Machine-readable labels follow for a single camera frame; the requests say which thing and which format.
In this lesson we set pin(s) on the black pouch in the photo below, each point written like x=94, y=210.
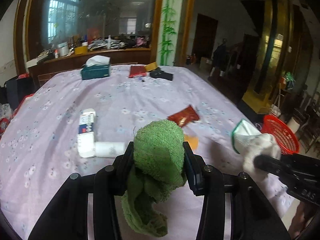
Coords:
x=161, y=74

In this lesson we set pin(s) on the red plastic stool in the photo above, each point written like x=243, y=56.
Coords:
x=25, y=98

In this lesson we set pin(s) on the flat red packet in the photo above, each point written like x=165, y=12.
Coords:
x=137, y=71

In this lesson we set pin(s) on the white jar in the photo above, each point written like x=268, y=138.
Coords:
x=63, y=49

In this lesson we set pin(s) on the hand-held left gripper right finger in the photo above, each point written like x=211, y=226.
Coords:
x=194, y=177

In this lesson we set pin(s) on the dark wooden door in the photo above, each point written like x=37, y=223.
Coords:
x=205, y=37

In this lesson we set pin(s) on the flat orange wrapper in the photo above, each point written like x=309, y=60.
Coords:
x=193, y=142

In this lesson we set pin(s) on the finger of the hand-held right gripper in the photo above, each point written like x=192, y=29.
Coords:
x=267, y=162

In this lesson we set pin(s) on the dark coat on post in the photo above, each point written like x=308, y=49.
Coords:
x=221, y=52

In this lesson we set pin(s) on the black bag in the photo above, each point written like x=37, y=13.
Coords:
x=15, y=90

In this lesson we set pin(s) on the white knit glove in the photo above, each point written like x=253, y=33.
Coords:
x=252, y=145

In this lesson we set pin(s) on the assorted sideboard clutter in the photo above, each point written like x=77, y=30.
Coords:
x=117, y=42

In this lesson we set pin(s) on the dark red snack packet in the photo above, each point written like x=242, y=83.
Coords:
x=183, y=116

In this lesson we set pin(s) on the golden pillar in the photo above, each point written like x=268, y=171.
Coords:
x=270, y=55

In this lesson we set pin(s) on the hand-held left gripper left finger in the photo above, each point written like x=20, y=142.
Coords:
x=125, y=166

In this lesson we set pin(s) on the dark wooden chair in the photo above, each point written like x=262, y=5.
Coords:
x=310, y=120

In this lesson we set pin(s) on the teal tissue box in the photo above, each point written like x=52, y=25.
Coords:
x=96, y=72

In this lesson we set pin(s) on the person's right hand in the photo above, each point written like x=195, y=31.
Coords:
x=298, y=217

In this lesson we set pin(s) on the yellow tape roll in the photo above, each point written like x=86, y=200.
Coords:
x=150, y=66

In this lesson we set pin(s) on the wooden sideboard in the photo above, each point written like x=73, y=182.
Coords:
x=120, y=56

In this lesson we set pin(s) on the yellow box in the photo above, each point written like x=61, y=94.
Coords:
x=81, y=50

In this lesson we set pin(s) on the white medicine box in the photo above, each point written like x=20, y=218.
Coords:
x=86, y=142

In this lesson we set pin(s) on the bamboo painted pillar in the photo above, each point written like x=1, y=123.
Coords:
x=170, y=30

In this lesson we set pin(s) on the red plastic basket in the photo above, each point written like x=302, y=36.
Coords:
x=282, y=132

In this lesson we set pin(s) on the purple floral tablecloth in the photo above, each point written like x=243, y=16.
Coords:
x=125, y=97

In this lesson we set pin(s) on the brown cardboard box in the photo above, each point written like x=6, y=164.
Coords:
x=205, y=63

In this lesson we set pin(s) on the large glass mirror panel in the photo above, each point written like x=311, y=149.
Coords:
x=100, y=10

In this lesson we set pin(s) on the green towel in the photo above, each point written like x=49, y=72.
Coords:
x=157, y=150

